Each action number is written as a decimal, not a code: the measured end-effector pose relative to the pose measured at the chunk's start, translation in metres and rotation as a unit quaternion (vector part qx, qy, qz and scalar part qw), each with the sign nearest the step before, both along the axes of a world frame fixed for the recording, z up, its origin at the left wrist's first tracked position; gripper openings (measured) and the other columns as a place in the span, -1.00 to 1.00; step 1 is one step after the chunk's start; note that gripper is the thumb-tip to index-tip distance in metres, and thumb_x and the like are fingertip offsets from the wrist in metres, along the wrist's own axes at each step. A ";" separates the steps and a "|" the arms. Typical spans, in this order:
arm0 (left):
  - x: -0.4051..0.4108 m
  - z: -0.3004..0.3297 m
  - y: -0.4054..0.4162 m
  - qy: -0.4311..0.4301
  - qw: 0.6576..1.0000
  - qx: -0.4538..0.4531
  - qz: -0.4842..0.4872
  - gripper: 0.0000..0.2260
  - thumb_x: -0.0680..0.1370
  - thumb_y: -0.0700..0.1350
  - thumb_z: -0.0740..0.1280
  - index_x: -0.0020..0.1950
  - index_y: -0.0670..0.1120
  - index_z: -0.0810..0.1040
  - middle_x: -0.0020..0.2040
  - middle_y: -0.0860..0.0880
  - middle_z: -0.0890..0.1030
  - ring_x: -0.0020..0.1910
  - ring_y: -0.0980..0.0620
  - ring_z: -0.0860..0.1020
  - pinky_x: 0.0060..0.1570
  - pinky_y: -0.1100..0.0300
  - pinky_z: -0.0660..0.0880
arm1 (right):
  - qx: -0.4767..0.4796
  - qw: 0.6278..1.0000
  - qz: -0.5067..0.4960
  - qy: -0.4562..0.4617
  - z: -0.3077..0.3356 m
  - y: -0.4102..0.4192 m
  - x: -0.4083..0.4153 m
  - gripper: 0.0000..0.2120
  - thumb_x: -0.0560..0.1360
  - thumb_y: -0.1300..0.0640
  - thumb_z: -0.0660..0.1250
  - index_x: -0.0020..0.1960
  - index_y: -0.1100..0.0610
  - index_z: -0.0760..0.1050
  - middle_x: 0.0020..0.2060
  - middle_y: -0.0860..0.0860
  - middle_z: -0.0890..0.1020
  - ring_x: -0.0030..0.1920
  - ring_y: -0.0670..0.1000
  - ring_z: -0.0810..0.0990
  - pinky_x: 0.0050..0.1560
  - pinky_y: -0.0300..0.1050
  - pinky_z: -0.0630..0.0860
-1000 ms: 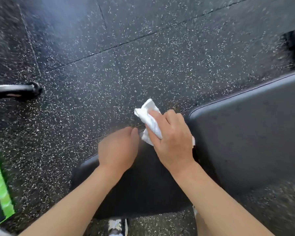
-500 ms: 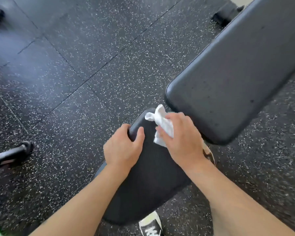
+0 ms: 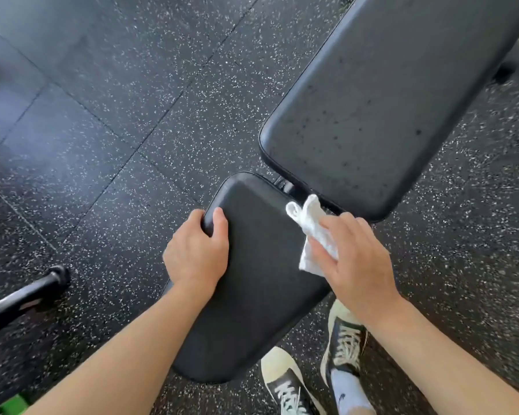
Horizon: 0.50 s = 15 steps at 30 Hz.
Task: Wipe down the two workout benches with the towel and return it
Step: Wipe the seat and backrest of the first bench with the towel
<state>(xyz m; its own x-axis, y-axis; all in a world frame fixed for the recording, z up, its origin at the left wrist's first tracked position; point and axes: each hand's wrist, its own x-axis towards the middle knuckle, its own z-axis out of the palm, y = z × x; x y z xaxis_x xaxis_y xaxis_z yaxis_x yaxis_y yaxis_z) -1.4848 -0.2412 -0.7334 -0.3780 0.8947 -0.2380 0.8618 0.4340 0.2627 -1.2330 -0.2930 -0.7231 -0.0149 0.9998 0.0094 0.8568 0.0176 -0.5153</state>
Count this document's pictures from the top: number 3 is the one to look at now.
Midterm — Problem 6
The person's right hand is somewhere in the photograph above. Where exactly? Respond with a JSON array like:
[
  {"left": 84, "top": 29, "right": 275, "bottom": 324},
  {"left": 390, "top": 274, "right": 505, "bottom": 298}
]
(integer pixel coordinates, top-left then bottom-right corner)
[{"left": 307, "top": 212, "right": 401, "bottom": 325}]

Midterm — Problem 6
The person's left hand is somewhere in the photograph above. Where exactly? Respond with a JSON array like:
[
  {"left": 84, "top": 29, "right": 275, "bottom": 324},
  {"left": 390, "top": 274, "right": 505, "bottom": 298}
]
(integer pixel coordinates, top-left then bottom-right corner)
[{"left": 163, "top": 207, "right": 230, "bottom": 295}]

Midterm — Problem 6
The white cleaning cloth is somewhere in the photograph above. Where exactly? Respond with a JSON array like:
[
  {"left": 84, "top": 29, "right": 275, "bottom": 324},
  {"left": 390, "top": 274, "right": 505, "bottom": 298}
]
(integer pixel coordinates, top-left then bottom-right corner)
[{"left": 285, "top": 194, "right": 340, "bottom": 273}]

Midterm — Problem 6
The black bench seat pad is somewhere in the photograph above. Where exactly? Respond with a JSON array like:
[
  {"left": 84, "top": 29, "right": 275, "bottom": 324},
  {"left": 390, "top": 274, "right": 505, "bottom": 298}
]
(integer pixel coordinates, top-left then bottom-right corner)
[{"left": 162, "top": 171, "right": 334, "bottom": 384}]

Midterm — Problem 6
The person's left forearm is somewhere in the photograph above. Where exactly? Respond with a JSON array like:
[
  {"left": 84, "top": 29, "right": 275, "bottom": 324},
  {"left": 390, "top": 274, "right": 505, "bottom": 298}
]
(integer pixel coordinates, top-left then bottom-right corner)
[{"left": 24, "top": 278, "right": 219, "bottom": 415}]

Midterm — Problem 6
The person's right forearm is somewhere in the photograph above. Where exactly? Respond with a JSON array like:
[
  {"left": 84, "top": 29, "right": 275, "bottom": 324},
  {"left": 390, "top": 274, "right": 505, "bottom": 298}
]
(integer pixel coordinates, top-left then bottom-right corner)
[{"left": 350, "top": 294, "right": 519, "bottom": 415}]

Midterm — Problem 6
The black and cream sneaker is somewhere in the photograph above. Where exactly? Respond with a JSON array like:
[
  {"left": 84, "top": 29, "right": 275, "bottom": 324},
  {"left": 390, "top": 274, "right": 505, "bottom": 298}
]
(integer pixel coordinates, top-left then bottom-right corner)
[
  {"left": 319, "top": 299, "right": 369, "bottom": 387},
  {"left": 261, "top": 346, "right": 328, "bottom": 415}
]

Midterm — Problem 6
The white sock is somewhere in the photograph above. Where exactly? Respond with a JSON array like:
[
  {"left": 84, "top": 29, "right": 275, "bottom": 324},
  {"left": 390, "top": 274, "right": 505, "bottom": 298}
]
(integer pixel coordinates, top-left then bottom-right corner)
[{"left": 330, "top": 368, "right": 376, "bottom": 415}]

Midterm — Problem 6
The black bench back pad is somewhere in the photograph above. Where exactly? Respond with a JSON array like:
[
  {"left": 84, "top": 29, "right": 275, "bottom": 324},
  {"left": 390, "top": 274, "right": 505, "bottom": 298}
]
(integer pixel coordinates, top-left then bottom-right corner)
[{"left": 259, "top": 0, "right": 519, "bottom": 224}]

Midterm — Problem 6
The black metal equipment leg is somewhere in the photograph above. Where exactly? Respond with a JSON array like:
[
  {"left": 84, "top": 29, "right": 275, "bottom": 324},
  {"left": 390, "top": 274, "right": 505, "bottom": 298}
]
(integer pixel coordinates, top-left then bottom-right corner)
[{"left": 0, "top": 265, "right": 72, "bottom": 343}]

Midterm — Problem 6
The green object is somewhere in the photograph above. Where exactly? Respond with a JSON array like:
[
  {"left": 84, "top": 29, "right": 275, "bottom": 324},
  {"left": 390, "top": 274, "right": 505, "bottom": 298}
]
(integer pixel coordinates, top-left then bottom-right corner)
[{"left": 0, "top": 393, "right": 27, "bottom": 415}]

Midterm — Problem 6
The black bench hinge bracket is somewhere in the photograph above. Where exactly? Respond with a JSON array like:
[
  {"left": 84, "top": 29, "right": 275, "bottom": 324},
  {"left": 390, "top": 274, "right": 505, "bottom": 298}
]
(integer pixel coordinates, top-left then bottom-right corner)
[{"left": 273, "top": 175, "right": 307, "bottom": 198}]

